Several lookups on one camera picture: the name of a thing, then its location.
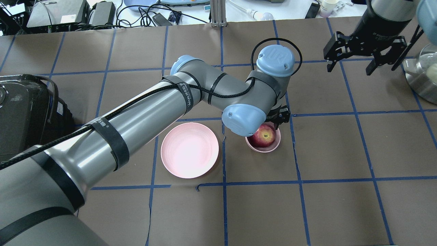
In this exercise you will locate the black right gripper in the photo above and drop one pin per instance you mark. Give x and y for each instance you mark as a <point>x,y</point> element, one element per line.
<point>375,31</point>

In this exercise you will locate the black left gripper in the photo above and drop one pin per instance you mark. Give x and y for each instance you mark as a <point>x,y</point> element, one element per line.
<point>282,117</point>

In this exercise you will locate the red apple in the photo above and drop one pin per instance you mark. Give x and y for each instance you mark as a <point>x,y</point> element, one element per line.
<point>263,137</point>

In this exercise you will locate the pink bowl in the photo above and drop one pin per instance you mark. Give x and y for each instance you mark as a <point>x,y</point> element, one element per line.
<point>272,147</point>

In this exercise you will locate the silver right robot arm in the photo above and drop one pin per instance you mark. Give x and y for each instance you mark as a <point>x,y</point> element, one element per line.
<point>421,17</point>

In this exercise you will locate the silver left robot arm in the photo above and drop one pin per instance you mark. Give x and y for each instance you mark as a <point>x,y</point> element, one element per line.
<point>42,188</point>

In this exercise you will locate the pink plate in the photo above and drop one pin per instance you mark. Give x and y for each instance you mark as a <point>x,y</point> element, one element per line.
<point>189,150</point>

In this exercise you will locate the blue plate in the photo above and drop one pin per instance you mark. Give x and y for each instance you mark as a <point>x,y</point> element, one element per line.
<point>134,5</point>

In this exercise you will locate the black smartphone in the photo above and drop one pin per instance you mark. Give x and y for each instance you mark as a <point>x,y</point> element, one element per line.
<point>313,11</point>

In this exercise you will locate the steel pot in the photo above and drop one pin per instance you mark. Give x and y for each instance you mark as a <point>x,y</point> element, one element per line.
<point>421,73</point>

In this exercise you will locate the black power adapter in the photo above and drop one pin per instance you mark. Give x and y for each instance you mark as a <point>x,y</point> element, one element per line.
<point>102,13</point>

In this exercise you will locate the black computer box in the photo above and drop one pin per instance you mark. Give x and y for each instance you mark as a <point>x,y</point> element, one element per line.
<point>58,13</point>

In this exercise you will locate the dark brown rice cooker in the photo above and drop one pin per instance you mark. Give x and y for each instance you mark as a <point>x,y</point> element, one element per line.
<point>31,113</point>

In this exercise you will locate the aluminium frame post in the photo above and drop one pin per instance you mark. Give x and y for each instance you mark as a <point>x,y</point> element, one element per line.
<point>217,13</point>

